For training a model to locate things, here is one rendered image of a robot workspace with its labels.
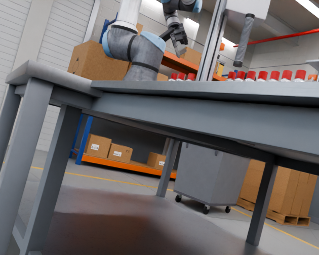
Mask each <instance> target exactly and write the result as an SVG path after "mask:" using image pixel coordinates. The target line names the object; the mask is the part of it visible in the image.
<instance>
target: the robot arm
mask: <svg viewBox="0 0 319 255"><path fill-rule="evenodd" d="M141 3H142V0H121V3H120V6H119V10H118V15H117V19H116V22H114V23H113V24H112V25H111V29H109V30H106V31H105V33H104V35H103V38H102V46H103V49H104V52H105V54H106V55H107V56H108V57H110V58H114V59H116V60H122V61H127V62H131V63H132V64H131V67H130V69H129V71H128V72H127V73H126V75H125V76H124V78H123V80H129V81H157V75H158V71H159V69H160V65H161V62H162V59H163V55H164V53H165V48H166V43H165V42H166V41H167V40H169V39H171V40H172V43H173V47H174V49H175V52H176V56H177V57H178V58H180V55H182V54H184V53H186V52H187V50H186V49H184V48H186V45H188V39H187V34H186V32H185V29H184V26H183V23H180V21H179V17H178V14H177V10H180V11H187V12H192V13H199V12H200V10H201V8H202V0H161V3H162V7H163V14H164V17H165V21H166V25H167V29H168V30H167V31H165V32H164V33H163V34H161V35H160V36H157V35H155V34H153V33H150V32H147V31H142V32H141V33H140V35H138V30H137V29H136V24H137V20H138V15H139V11H140V7H141Z"/></svg>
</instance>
